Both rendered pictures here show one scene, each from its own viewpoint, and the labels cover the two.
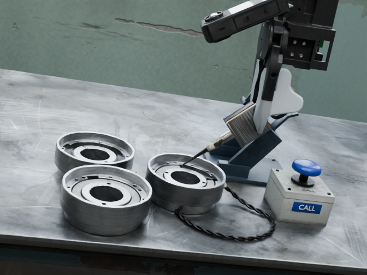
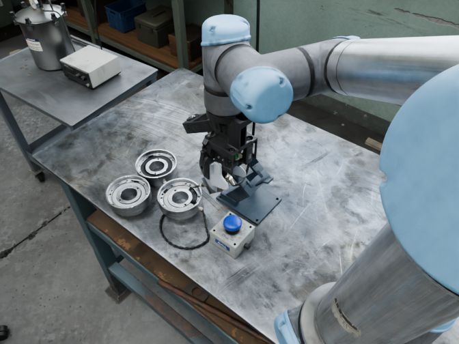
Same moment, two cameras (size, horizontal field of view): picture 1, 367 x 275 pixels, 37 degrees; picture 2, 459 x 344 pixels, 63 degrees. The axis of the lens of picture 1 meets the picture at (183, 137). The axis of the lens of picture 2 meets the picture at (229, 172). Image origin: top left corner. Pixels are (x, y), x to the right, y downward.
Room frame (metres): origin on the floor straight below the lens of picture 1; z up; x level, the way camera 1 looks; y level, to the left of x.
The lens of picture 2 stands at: (0.38, -0.52, 1.51)
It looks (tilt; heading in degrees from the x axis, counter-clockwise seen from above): 46 degrees down; 50
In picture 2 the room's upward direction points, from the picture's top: straight up
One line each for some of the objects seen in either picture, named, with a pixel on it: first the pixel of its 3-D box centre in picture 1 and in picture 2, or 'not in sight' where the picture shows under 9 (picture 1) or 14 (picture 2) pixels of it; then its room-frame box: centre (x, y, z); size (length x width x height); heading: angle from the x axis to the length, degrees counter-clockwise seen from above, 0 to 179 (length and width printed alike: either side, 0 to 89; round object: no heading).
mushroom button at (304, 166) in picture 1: (303, 178); (232, 227); (0.69, -0.17, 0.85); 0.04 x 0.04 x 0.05
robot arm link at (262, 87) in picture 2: not in sight; (263, 82); (0.72, -0.20, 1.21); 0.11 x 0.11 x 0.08; 73
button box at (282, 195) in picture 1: (302, 196); (234, 235); (0.69, -0.18, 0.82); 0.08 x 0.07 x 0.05; 101
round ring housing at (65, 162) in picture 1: (94, 160); (157, 168); (0.67, 0.11, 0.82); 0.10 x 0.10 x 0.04
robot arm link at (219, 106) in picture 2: not in sight; (226, 96); (0.73, -0.10, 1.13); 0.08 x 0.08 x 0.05
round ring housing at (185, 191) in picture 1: (184, 183); (180, 199); (0.66, -0.01, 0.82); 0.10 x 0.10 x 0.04
